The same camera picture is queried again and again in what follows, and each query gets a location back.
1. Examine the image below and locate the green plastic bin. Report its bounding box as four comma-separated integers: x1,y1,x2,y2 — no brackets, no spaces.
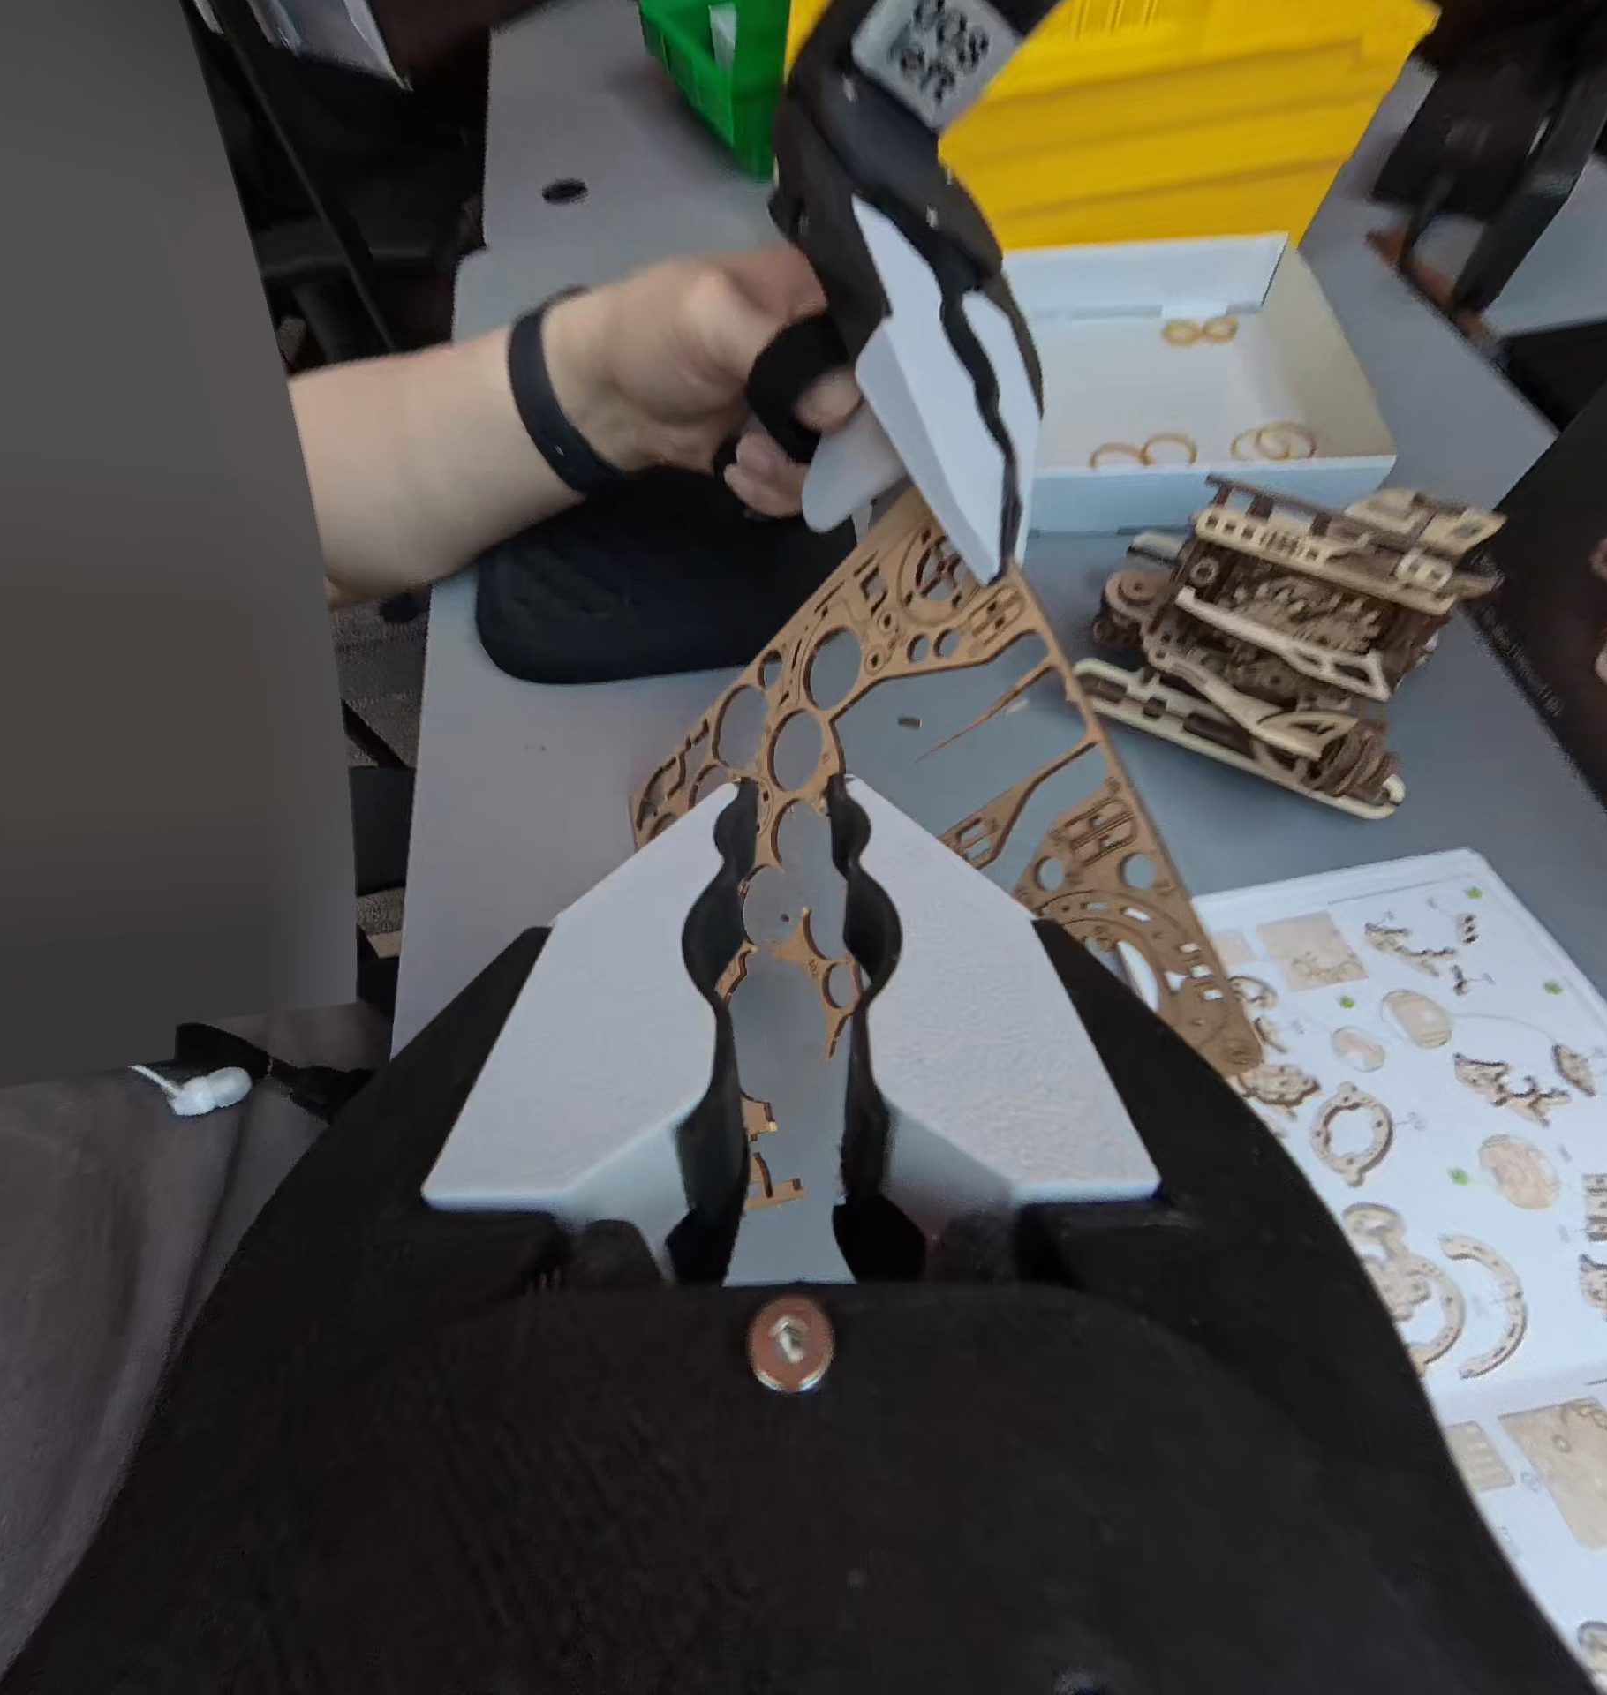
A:
636,0,795,183

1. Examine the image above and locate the partly built wooden model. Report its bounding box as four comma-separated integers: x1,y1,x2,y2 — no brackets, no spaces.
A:
1076,477,1507,822

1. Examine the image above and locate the white cord with bead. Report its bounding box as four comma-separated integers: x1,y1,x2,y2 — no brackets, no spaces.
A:
128,1060,258,1122

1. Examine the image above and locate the person's left forearm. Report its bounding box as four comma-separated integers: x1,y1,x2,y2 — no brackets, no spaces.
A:
287,298,581,604

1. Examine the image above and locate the black wrist rest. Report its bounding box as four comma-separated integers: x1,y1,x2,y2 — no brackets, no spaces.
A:
475,463,866,689

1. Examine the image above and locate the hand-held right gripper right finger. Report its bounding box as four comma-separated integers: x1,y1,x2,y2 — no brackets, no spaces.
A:
823,775,1164,1279

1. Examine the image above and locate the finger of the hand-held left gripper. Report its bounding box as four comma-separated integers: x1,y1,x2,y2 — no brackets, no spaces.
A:
854,196,1029,587
976,257,1050,569

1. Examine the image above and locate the laser-cut wooden parts sheet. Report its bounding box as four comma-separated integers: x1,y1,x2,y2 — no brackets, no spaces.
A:
632,491,1270,1213

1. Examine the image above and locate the black stand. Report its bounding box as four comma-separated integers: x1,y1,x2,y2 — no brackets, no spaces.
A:
1366,0,1607,320

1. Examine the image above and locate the white cardboard box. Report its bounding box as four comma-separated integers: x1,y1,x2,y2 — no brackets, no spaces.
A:
1003,232,1400,534

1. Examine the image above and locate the dark kit box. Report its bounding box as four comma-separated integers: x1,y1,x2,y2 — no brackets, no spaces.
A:
1466,338,1607,863

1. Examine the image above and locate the person's grey shirt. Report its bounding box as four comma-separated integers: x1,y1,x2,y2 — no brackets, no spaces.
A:
0,1007,395,1695

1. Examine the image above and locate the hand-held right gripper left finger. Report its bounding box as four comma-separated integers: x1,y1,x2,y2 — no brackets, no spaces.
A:
422,781,762,1279

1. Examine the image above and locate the black wristband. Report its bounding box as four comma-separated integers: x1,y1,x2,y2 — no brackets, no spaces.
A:
505,285,626,499

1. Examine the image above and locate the white instruction booklet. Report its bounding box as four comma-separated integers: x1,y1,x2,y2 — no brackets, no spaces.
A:
1194,848,1607,1683

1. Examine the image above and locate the yellow plastic bin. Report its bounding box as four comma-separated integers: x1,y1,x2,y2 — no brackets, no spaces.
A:
783,0,1441,253

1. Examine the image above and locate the person's left hand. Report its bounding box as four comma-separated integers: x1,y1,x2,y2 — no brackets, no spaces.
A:
546,249,872,522

